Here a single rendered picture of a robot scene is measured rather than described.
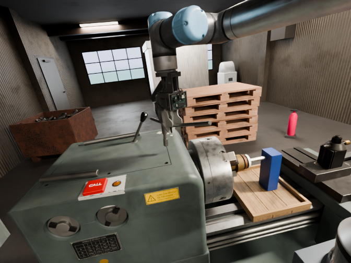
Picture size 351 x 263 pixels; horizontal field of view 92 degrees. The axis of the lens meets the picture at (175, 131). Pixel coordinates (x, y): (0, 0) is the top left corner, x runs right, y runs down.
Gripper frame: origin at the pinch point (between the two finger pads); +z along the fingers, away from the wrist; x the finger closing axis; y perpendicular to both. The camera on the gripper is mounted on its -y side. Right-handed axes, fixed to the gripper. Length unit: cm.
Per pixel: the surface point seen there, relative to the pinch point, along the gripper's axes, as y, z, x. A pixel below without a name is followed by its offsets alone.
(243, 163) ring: 8.7, 26.5, 35.1
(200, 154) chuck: 2.0, 14.8, 13.1
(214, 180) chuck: 9.9, 24.2, 12.8
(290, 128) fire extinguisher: -70, 107, 317
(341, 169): 38, 34, 73
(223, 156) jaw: 8.0, 17.0, 20.7
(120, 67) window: -766, -52, 270
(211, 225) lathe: 8, 50, 12
